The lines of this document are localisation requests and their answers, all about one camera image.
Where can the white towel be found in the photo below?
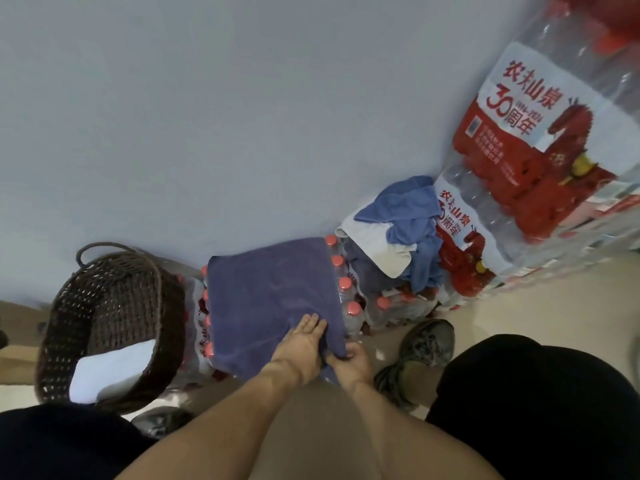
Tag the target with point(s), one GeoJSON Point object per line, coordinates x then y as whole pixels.
{"type": "Point", "coordinates": [110, 369]}

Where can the brown paper bag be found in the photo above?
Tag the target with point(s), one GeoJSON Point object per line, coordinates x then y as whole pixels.
{"type": "Point", "coordinates": [20, 359]}

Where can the dark blue towel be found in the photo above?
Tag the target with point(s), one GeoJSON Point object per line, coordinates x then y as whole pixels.
{"type": "Point", "coordinates": [270, 294]}

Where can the person's left forearm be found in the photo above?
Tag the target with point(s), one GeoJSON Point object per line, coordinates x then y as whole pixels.
{"type": "Point", "coordinates": [215, 429]}

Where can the person's right grey shoe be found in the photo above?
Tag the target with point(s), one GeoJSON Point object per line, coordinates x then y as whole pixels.
{"type": "Point", "coordinates": [425, 344]}

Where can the dark brown wicker basket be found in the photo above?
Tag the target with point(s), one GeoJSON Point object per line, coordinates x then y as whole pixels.
{"type": "Point", "coordinates": [115, 304]}

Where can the person's right hand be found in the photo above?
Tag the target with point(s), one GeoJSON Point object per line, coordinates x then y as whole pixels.
{"type": "Point", "coordinates": [352, 367]}

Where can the person's grey shoe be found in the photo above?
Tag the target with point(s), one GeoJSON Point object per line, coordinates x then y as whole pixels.
{"type": "Point", "coordinates": [425, 344]}
{"type": "Point", "coordinates": [160, 422]}

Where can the person's left hand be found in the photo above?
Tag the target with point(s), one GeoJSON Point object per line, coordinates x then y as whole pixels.
{"type": "Point", "coordinates": [300, 349]}

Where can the cream towel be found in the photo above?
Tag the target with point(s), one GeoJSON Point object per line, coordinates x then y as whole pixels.
{"type": "Point", "coordinates": [375, 244]}

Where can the person's right forearm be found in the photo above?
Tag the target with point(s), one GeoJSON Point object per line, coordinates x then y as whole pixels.
{"type": "Point", "coordinates": [415, 434]}

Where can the light blue towel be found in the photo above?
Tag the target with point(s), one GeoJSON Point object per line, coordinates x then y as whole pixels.
{"type": "Point", "coordinates": [410, 214]}

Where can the person's left grey shoe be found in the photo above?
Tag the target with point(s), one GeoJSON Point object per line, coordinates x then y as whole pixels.
{"type": "Point", "coordinates": [160, 422]}

